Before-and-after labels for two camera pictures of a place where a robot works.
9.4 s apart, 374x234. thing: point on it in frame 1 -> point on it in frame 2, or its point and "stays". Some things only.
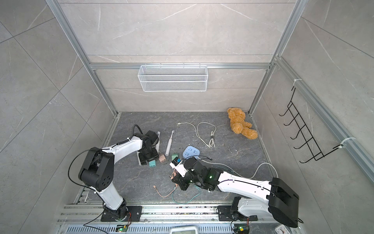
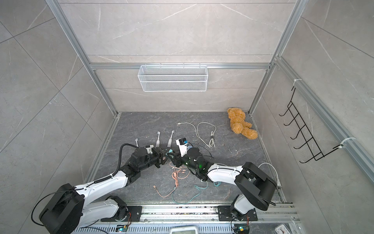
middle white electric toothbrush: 158,146 stays
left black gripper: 145,160 -> 159,154
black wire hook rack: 305,132 stays
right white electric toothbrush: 167,150 stays
